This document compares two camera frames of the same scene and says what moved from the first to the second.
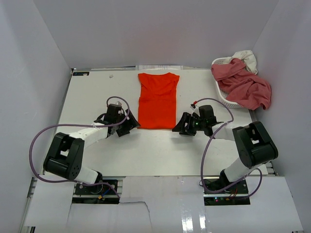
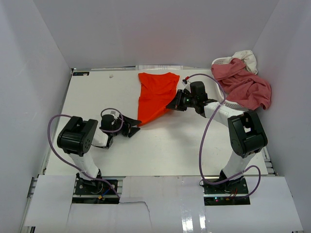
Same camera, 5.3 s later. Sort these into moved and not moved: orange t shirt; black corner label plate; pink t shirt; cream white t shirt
Moved: orange t shirt
Not moved: black corner label plate; cream white t shirt; pink t shirt
